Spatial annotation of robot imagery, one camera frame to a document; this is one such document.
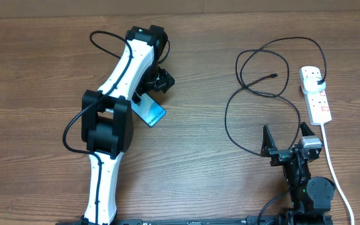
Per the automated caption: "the white power strip cord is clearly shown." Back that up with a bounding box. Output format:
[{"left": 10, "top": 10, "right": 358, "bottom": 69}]
[{"left": 319, "top": 122, "right": 356, "bottom": 225}]

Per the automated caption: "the white charger plug adapter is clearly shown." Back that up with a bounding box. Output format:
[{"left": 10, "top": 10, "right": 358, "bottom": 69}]
[{"left": 301, "top": 77, "right": 326, "bottom": 94}]

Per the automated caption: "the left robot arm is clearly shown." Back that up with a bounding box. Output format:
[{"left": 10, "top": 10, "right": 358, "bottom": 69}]
[{"left": 81, "top": 25, "right": 175, "bottom": 224}]

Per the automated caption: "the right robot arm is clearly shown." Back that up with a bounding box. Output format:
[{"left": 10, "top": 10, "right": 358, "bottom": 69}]
[{"left": 257, "top": 122, "right": 336, "bottom": 224}]

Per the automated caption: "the white power strip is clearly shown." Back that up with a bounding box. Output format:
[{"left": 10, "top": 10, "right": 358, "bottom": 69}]
[{"left": 299, "top": 66, "right": 332, "bottom": 126}]

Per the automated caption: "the Galaxy smartphone with blue screen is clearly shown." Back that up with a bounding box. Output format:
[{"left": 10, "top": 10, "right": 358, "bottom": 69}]
[{"left": 131, "top": 93, "right": 166, "bottom": 128}]

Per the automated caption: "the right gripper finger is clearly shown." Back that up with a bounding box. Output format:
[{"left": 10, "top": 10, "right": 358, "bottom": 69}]
[
  {"left": 299, "top": 122, "right": 316, "bottom": 137},
  {"left": 261, "top": 125, "right": 277, "bottom": 153}
]

